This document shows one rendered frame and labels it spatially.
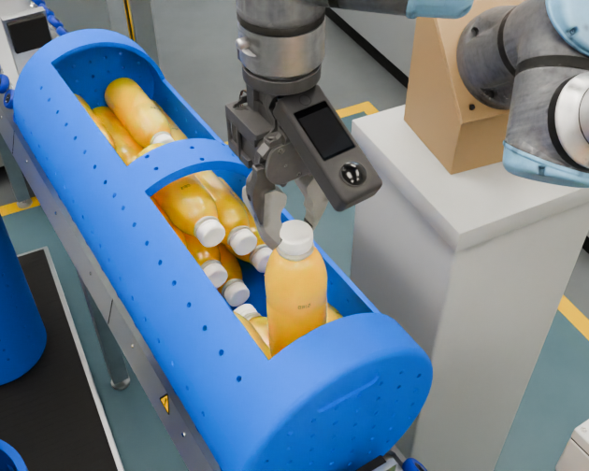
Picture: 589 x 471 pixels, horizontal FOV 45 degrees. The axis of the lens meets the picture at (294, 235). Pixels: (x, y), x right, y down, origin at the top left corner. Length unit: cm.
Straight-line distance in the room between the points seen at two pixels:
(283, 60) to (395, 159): 59
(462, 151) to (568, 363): 142
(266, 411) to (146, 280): 27
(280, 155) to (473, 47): 49
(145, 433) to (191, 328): 134
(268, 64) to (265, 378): 35
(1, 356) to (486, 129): 148
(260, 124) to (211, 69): 297
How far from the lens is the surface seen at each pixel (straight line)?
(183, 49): 383
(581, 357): 249
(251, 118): 69
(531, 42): 97
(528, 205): 114
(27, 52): 188
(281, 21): 60
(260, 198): 69
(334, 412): 83
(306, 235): 75
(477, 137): 114
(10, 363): 217
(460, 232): 107
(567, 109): 89
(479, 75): 108
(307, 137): 63
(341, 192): 62
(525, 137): 93
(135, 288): 99
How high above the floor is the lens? 187
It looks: 44 degrees down
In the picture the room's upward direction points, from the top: straight up
